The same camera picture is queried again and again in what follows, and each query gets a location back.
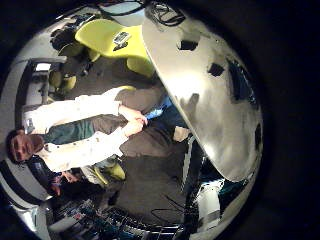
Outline person in dark clothing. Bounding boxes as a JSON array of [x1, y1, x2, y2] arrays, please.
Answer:
[[28, 156, 111, 201]]

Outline small blue item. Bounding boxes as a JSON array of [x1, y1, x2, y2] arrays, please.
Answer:
[[144, 94, 174, 121]]

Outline yellow-green office chair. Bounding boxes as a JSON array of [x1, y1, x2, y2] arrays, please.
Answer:
[[91, 161, 127, 186]]

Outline person in white jacket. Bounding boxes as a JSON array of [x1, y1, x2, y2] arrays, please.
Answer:
[[5, 84, 193, 174]]

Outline small white grey device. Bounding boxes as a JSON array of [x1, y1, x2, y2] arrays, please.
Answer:
[[112, 30, 132, 46]]

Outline yellow-green round stool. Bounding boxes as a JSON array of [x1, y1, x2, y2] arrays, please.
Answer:
[[49, 70, 78, 94]]

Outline large yellow plastic chair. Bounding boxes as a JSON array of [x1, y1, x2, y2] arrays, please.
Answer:
[[74, 18, 156, 78]]

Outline olive green chair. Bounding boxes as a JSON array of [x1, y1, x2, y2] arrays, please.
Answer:
[[58, 41, 101, 63]]

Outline cluttered electronics bench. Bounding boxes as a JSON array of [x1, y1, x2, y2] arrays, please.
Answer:
[[49, 198, 184, 240]]

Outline black backpack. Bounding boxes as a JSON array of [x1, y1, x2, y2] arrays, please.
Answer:
[[49, 28, 79, 51]]

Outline grey desk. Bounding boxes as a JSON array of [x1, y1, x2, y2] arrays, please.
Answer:
[[14, 56, 68, 111]]

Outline tangled black cable bundle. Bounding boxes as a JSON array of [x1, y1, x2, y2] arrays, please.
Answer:
[[148, 1, 187, 28]]

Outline black cable loop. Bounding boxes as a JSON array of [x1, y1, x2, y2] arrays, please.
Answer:
[[96, 0, 148, 17]]

